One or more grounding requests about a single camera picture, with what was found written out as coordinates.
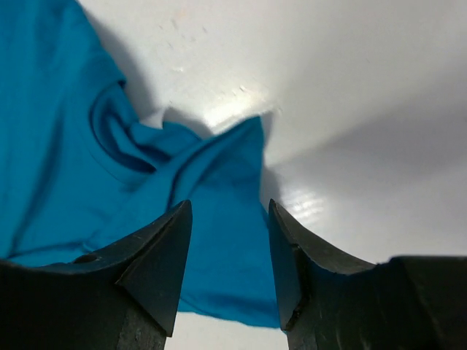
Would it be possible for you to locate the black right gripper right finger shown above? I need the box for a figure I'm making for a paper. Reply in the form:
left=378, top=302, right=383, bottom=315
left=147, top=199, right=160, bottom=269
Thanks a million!
left=269, top=201, right=466, bottom=349

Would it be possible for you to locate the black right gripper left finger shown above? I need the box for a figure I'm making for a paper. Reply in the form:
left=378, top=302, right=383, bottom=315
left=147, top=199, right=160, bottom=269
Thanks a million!
left=1, top=201, right=192, bottom=349

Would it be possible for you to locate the blue t shirt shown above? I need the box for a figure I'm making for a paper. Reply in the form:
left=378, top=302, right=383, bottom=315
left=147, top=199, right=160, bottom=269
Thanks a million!
left=1, top=1, right=279, bottom=328

